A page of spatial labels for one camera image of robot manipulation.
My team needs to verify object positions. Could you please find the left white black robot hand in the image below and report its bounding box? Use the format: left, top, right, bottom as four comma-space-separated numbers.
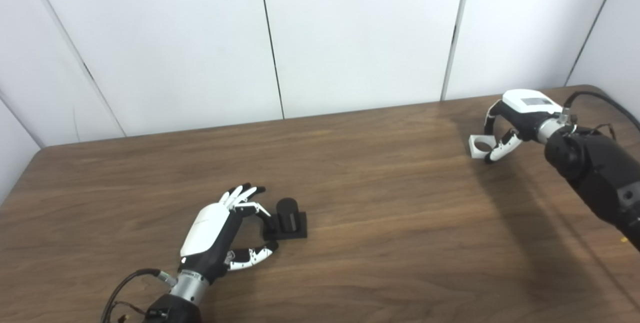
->
178, 183, 280, 285

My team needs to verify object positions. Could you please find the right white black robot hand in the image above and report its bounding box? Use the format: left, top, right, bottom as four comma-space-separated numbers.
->
482, 89, 564, 164

